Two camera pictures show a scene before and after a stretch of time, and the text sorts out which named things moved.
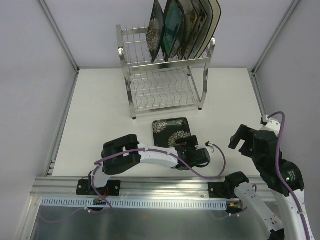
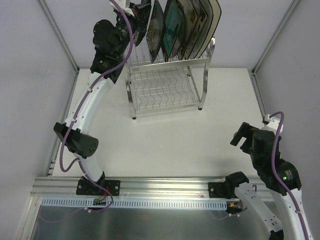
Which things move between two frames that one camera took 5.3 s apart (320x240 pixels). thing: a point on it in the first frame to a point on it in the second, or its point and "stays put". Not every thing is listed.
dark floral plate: x=166 y=131 to x=139 y=34
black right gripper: x=244 y=141 stays put
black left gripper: x=187 y=144 to x=144 y=12
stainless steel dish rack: x=164 y=85 stays put
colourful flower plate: x=196 y=20 stays put
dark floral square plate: x=155 y=31 stays put
